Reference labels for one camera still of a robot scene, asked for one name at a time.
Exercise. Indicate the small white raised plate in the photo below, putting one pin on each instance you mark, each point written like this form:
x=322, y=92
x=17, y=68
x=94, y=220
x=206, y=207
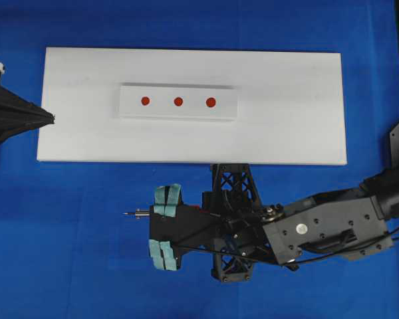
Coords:
x=199, y=103

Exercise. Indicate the red handled soldering iron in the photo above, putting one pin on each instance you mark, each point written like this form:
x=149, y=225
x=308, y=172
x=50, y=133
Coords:
x=141, y=213

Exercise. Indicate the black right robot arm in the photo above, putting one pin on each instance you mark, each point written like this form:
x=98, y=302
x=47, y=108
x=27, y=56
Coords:
x=350, y=223

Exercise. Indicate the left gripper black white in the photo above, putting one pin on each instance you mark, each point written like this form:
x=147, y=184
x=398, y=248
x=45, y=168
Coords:
x=11, y=102

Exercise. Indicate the large white board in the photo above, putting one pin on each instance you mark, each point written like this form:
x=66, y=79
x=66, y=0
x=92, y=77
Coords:
x=290, y=109

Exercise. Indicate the blue table cloth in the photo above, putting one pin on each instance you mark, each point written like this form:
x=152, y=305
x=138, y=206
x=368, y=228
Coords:
x=67, y=248

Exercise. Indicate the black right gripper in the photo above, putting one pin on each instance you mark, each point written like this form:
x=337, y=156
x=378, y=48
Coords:
x=236, y=239

